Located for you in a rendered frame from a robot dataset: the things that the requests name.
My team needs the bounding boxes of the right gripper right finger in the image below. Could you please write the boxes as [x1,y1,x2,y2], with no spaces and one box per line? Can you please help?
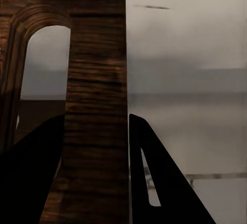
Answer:
[129,114,216,224]

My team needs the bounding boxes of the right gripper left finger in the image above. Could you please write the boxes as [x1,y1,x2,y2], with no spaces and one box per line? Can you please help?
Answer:
[0,114,64,224]

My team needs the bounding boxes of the cutting board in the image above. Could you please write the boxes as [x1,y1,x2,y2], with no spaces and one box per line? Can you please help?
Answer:
[0,0,130,224]

